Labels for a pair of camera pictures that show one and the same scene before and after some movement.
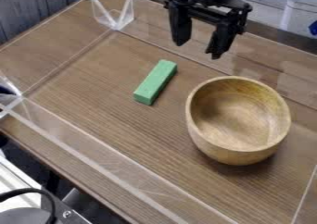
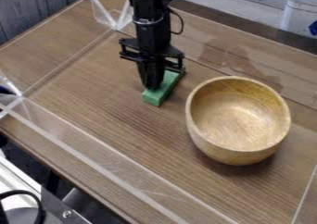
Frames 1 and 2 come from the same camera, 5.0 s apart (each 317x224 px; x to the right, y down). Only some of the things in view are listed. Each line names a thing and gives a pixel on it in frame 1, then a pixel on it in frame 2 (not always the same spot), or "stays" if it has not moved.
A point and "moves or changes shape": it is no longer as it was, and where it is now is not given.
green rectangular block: (147, 90) moves or changes shape
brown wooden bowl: (238, 118) stays
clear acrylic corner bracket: (124, 15) stays
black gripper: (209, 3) → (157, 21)
